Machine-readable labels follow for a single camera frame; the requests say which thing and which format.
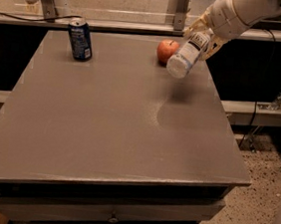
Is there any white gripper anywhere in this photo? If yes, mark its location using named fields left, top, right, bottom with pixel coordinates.
left=183, top=0, right=248, bottom=61

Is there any blue plastic tea bottle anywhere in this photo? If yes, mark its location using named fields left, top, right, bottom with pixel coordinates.
left=166, top=32, right=210, bottom=79

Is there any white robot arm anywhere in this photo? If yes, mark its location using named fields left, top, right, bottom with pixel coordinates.
left=183, top=0, right=281, bottom=56

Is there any red apple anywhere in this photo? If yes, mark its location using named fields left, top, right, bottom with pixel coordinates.
left=156, top=39, right=179, bottom=65

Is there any dark blue soda can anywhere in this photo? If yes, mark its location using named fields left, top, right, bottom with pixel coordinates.
left=68, top=17, right=93, bottom=61

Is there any grey drawer cabinet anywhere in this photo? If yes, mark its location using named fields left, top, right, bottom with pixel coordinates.
left=0, top=31, right=250, bottom=224

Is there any metal drawer knob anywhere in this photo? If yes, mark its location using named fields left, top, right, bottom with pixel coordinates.
left=108, top=214, right=120, bottom=224

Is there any right metal bracket post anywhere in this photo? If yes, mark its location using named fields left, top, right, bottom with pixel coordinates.
left=172, top=0, right=189, bottom=31

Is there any black hanging cable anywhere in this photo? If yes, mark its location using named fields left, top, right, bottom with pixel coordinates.
left=237, top=27, right=278, bottom=152

